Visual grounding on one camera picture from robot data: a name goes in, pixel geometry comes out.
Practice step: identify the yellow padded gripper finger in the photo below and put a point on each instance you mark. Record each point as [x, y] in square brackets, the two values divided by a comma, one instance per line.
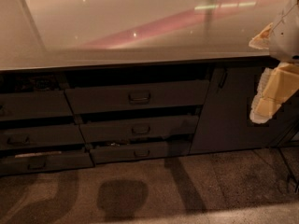
[276, 86]
[262, 39]

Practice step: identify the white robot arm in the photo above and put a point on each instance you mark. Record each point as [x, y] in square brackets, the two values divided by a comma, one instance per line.
[284, 35]

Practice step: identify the dark cabinet door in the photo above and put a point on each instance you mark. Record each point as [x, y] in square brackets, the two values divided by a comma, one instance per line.
[224, 123]

